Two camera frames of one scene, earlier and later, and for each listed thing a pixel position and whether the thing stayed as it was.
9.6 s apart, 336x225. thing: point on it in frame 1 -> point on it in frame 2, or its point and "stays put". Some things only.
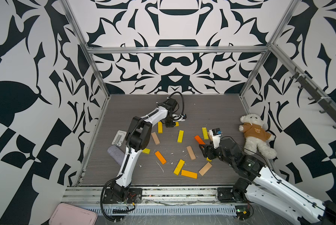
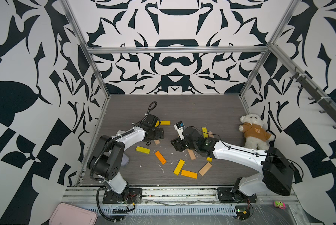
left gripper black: x=172 y=123 -> x=157 y=134
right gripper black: x=209 y=147 -> x=176 y=143
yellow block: x=205 y=133 stays put
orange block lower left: x=159 y=156 stays put
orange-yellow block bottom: x=188 y=174 stays put
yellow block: x=147 y=151 stays put
